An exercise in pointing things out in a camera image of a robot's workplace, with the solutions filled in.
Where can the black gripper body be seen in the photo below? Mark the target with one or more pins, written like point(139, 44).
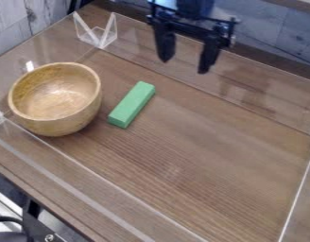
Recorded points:
point(195, 14)

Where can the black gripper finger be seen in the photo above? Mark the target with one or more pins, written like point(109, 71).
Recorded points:
point(210, 53)
point(163, 40)

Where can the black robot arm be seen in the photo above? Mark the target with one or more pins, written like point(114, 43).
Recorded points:
point(198, 35)

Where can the wooden bowl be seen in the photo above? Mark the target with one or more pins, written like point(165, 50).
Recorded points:
point(55, 99)

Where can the green rectangular block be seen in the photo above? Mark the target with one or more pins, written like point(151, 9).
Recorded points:
point(131, 104)

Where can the clear acrylic corner bracket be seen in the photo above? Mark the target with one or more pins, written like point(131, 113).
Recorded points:
point(99, 37)

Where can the clear acrylic front wall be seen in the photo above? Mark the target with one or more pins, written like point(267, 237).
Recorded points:
point(97, 207)

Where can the black metal table frame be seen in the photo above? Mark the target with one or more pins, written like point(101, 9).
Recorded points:
point(38, 231)

